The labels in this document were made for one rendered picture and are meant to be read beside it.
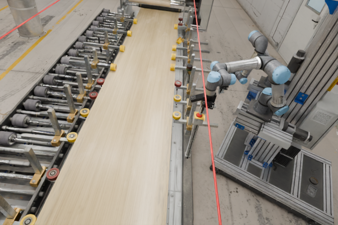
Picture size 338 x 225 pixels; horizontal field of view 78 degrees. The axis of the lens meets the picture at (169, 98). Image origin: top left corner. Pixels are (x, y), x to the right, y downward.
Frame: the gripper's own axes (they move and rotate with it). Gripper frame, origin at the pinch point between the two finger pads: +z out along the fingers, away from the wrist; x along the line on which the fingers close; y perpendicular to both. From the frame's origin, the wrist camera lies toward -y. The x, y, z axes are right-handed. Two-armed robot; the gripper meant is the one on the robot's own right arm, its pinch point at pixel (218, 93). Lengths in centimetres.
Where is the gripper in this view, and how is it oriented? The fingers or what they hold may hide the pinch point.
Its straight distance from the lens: 248.5
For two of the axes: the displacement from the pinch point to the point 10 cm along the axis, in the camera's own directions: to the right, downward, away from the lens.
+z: -1.1, 7.5, 6.5
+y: 9.9, 1.2, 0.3
